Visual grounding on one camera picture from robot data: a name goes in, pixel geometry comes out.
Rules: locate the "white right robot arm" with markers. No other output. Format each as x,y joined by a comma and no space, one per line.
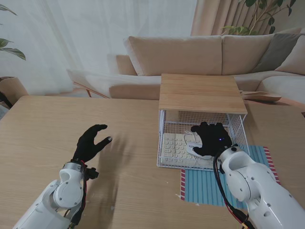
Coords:
250,179

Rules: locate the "white sheer curtain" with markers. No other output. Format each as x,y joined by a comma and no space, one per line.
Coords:
71,35

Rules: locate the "tall green leafy plant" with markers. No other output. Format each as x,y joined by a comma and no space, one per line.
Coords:
239,29

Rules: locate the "broad-leaf green plant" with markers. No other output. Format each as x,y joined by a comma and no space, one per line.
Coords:
14,51

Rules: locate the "black stand piece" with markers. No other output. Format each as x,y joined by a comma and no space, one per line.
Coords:
4,100

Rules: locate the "shallow wooden tray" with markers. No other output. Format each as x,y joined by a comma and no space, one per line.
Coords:
264,97

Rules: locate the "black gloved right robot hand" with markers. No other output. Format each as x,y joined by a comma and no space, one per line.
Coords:
214,138

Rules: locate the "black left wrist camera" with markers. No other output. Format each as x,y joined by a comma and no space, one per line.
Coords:
92,173

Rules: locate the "grey sofa cushion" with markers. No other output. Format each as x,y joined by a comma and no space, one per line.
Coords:
276,52

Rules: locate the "beige pleated curtain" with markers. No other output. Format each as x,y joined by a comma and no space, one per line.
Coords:
207,19

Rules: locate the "white lounge chair wooden legs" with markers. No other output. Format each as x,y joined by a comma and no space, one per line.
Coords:
90,78

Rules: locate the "cream sofa cushion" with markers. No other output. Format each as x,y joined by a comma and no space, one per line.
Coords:
295,59

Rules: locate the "beige sectional sofa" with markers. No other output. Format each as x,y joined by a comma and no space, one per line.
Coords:
178,55

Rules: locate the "cream round-key keyboard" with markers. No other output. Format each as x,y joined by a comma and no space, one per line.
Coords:
174,148

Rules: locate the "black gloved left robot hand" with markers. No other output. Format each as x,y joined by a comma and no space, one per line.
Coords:
87,148

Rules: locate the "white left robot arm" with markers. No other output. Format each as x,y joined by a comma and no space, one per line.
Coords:
59,195

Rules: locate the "blue striped mouse pad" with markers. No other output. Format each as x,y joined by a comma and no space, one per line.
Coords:
197,186

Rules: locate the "white computer mouse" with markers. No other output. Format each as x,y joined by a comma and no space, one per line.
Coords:
191,149

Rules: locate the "beige woven planter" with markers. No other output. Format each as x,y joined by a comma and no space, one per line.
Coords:
14,86

